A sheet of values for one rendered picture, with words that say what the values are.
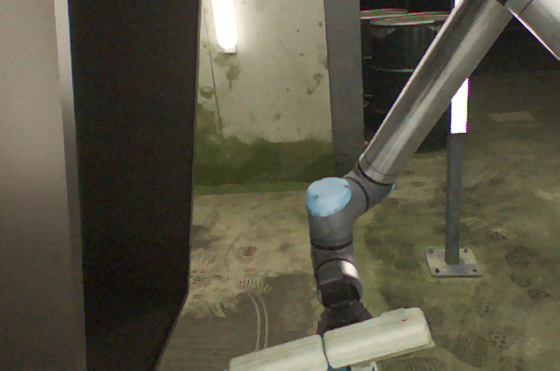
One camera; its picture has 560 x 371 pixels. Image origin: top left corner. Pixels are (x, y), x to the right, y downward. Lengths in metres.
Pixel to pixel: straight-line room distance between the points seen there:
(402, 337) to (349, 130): 2.11
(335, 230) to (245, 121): 1.91
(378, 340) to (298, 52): 2.10
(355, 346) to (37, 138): 0.50
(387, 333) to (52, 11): 0.59
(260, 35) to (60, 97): 2.21
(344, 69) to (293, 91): 0.31
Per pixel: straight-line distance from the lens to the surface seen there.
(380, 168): 1.01
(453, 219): 2.13
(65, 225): 0.61
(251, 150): 2.87
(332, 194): 0.95
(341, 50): 2.68
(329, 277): 0.83
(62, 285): 0.65
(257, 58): 2.72
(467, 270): 2.21
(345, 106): 2.74
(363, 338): 0.76
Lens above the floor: 1.23
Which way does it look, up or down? 21 degrees down
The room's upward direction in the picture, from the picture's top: 6 degrees counter-clockwise
